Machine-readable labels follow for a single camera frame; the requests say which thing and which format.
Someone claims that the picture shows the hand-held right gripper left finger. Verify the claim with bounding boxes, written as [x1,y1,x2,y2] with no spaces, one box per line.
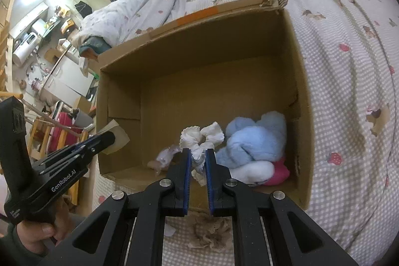
[40,148,191,266]

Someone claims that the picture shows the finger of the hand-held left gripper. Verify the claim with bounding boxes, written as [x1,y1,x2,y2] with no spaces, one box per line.
[40,131,116,176]
[31,137,92,171]

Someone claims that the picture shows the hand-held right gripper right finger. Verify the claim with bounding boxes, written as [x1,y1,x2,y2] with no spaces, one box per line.
[205,149,359,266]

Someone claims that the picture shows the beige card piece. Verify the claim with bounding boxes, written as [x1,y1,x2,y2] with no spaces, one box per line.
[100,119,131,156]

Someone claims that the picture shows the sheer white scrunchie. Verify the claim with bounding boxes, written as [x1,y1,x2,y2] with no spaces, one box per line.
[155,144,181,175]

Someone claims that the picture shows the cream plush roll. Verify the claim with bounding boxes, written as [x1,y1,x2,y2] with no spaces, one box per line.
[231,161,275,185]

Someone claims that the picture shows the white ruffled scrunchie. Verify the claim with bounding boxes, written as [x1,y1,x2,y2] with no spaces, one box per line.
[180,121,225,187]

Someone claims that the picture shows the blue fluffy scrunchie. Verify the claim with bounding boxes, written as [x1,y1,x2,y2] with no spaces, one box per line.
[215,111,287,168]

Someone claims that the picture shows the pink plush chick toy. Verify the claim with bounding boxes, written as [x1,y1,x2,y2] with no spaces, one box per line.
[265,158,290,185]

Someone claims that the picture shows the brown cardboard box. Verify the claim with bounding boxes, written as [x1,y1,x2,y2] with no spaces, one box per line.
[95,0,314,212]

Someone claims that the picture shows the person's left forearm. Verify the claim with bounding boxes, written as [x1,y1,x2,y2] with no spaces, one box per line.
[0,222,47,266]

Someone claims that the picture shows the person's left hand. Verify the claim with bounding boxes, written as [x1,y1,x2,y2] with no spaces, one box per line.
[15,197,72,254]

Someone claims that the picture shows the red suitcase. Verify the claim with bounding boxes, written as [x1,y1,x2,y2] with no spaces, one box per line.
[47,112,78,151]

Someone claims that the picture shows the grey bin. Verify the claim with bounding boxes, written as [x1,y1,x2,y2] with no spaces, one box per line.
[73,108,94,128]

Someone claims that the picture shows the beige ruffled scrunchie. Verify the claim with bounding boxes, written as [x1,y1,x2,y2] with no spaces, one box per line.
[187,212,234,251]

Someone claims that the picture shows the white counter cabinet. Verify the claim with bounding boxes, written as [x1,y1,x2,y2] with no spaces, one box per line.
[40,59,94,98]

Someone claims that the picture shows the teal orange cloth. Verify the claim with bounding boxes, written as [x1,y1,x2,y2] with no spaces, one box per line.
[78,35,111,58]

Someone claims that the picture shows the white water heater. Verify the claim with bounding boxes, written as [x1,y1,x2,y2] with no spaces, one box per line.
[12,43,39,68]

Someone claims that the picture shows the white printed quilt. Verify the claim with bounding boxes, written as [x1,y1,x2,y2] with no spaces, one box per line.
[73,0,175,48]

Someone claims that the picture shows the black hanging bag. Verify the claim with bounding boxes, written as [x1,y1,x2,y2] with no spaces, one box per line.
[75,1,94,17]

